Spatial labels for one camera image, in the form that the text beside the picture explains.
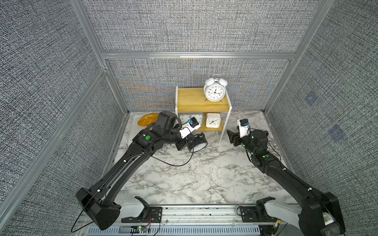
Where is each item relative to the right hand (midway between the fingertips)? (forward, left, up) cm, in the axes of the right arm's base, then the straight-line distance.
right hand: (234, 125), depth 80 cm
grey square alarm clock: (+8, +27, -2) cm, 28 cm away
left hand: (-11, +22, +7) cm, 25 cm away
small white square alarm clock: (+6, +10, -3) cm, 12 cm away
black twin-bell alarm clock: (-13, +21, +3) cm, 24 cm away
